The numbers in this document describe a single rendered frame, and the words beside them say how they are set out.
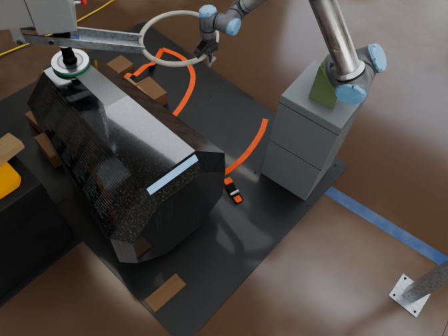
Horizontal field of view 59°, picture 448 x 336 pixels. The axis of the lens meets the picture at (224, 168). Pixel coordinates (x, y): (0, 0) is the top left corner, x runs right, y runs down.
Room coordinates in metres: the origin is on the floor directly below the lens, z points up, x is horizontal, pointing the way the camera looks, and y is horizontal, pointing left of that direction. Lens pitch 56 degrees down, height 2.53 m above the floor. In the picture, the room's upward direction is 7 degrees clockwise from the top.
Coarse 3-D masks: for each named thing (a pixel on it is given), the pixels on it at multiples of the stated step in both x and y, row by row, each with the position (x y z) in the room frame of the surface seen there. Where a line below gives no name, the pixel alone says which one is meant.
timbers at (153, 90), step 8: (120, 56) 2.62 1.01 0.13; (112, 64) 2.51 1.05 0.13; (120, 64) 2.52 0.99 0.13; (128, 64) 2.53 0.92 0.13; (120, 72) 2.43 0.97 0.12; (128, 72) 2.50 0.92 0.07; (144, 80) 2.35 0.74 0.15; (152, 80) 2.36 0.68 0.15; (144, 88) 2.26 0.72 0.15; (152, 88) 2.28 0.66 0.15; (160, 88) 2.29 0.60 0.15; (152, 96) 2.19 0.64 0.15; (160, 96) 2.20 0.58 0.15; (160, 104) 2.19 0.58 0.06; (32, 120) 1.81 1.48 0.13; (40, 136) 1.66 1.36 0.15; (40, 144) 1.59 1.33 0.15; (48, 144) 1.60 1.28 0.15; (48, 152) 1.53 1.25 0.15; (56, 160) 1.51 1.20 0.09
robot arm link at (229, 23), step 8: (216, 16) 1.79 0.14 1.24; (224, 16) 1.79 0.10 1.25; (232, 16) 1.80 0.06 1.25; (240, 16) 1.83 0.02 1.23; (216, 24) 1.76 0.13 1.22; (224, 24) 1.75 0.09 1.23; (232, 24) 1.74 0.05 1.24; (240, 24) 1.80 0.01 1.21; (224, 32) 1.75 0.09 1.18; (232, 32) 1.73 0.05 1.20
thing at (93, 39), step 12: (24, 36) 1.61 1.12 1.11; (36, 36) 1.63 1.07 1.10; (48, 36) 1.66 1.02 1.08; (84, 36) 1.80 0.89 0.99; (96, 36) 1.84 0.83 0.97; (108, 36) 1.86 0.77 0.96; (120, 36) 1.89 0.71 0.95; (132, 36) 1.91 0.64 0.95; (84, 48) 1.71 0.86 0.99; (96, 48) 1.73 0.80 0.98; (108, 48) 1.76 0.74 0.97; (120, 48) 1.78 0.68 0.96; (132, 48) 1.80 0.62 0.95; (144, 48) 1.83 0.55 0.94
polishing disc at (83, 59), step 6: (60, 54) 1.77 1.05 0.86; (78, 54) 1.79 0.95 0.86; (84, 54) 1.80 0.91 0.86; (54, 60) 1.71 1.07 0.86; (60, 60) 1.72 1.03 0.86; (78, 60) 1.74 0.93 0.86; (84, 60) 1.75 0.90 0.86; (54, 66) 1.67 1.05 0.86; (60, 66) 1.67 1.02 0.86; (66, 66) 1.68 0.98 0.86; (72, 66) 1.68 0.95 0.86; (78, 66) 1.69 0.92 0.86; (84, 66) 1.70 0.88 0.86; (60, 72) 1.63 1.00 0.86; (66, 72) 1.63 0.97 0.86; (72, 72) 1.64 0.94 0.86; (78, 72) 1.65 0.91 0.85
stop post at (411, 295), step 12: (444, 264) 0.91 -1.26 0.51; (432, 276) 0.87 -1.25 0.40; (444, 276) 0.85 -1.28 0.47; (396, 288) 0.92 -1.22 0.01; (408, 288) 0.90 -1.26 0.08; (420, 288) 0.86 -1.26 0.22; (432, 288) 0.84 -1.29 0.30; (396, 300) 0.84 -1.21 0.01; (408, 300) 0.85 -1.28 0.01; (420, 300) 0.86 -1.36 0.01
